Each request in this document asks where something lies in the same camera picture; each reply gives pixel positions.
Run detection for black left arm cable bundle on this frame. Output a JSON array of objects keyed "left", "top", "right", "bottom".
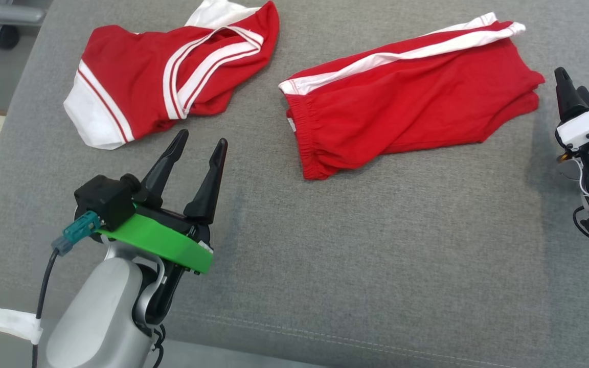
[{"left": 149, "top": 325, "right": 167, "bottom": 368}]

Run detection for red jersey with white trim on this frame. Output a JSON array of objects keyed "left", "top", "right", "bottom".
[{"left": 63, "top": 0, "right": 280, "bottom": 150}]

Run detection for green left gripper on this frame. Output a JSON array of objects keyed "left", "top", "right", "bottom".
[{"left": 95, "top": 129, "right": 229, "bottom": 274}]

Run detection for grey fabric sofa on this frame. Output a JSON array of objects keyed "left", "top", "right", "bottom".
[{"left": 0, "top": 0, "right": 589, "bottom": 368}]

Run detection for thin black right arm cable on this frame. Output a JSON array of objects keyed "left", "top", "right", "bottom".
[{"left": 573, "top": 206, "right": 589, "bottom": 240}]

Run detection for teal-plug left camera cable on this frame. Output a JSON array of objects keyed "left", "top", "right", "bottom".
[{"left": 31, "top": 211, "right": 102, "bottom": 368}]

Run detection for red shorts with white stripe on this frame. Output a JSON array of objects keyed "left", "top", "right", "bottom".
[{"left": 279, "top": 12, "right": 546, "bottom": 180}]

